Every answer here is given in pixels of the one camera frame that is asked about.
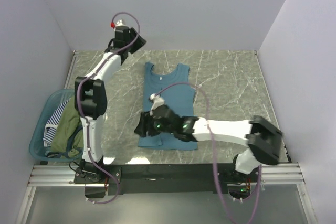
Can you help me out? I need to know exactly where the aluminium frame rail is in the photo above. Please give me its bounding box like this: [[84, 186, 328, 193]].
[[27, 164, 305, 187]]

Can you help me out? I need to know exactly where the blue white striped tank top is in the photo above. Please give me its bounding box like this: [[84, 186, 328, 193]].
[[43, 99, 70, 147]]

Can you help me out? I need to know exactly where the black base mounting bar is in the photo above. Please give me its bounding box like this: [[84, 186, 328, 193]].
[[73, 163, 261, 198]]

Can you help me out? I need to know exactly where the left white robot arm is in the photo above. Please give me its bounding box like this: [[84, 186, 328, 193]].
[[75, 25, 146, 183]]

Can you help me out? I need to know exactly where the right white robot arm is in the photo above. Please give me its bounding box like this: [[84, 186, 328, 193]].
[[134, 104, 282, 182]]

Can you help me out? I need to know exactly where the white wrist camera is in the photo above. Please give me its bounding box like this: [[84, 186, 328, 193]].
[[149, 93, 165, 116], [110, 19, 126, 29]]

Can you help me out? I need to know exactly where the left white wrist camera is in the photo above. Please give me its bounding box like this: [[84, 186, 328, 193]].
[[110, 19, 126, 29]]

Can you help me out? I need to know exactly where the olive green tank top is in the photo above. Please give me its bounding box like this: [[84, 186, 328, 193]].
[[50, 96, 83, 159]]

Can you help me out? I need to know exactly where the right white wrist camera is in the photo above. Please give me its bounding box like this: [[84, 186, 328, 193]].
[[149, 93, 165, 116]]

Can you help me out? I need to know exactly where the translucent teal laundry basket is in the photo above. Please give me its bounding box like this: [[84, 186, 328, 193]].
[[29, 89, 83, 163]]

